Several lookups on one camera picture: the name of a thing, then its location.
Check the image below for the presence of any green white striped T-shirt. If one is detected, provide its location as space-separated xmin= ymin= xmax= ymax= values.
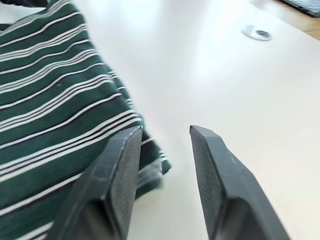
xmin=0 ymin=0 xmax=173 ymax=240

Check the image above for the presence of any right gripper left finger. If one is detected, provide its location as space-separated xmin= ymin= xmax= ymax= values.
xmin=46 ymin=125 xmax=143 ymax=240

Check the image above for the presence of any grey laptop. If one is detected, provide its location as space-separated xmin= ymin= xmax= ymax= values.
xmin=281 ymin=0 xmax=320 ymax=18

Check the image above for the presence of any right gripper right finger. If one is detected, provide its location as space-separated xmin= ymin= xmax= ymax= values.
xmin=189 ymin=125 xmax=291 ymax=240

